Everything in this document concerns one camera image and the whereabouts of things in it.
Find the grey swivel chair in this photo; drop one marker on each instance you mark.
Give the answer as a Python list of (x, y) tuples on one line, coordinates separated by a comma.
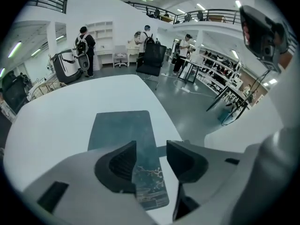
[(120, 50)]

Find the white shoe shelf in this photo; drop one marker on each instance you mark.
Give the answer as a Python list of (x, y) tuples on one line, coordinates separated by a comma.
[(220, 75)]

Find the row of dark shoes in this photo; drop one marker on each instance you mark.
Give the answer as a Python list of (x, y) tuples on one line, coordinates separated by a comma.
[(219, 67)]

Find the black mesh chair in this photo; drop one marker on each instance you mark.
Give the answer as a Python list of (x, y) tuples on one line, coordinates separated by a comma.
[(153, 55)]

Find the white bookcase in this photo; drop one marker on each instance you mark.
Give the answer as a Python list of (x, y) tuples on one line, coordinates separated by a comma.
[(92, 32)]

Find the white power strip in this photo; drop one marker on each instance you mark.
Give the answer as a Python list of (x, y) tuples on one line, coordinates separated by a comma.
[(185, 89)]

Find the black mezzanine railing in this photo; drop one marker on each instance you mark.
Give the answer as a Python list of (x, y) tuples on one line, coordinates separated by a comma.
[(211, 10)]

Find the teal bag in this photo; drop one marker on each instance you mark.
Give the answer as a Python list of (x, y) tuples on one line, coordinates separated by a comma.
[(225, 115)]

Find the black frame table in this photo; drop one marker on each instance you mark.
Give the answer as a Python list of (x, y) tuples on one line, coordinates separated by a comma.
[(235, 93)]

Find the white top black leg table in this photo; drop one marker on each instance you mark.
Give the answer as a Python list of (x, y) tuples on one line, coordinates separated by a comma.
[(194, 63)]

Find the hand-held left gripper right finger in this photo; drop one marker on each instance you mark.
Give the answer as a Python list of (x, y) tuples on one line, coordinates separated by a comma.
[(215, 172)]

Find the dark white wheeled machine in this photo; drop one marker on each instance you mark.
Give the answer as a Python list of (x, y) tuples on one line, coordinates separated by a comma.
[(84, 63), (63, 67)]

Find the black head-worn camera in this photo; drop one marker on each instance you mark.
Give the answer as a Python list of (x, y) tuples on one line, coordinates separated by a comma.
[(260, 32)]

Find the white vanity desk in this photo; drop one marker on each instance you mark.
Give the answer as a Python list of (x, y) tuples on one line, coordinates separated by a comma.
[(131, 49)]

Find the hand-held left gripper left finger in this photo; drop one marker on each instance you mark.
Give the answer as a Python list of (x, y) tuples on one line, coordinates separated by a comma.
[(82, 172)]

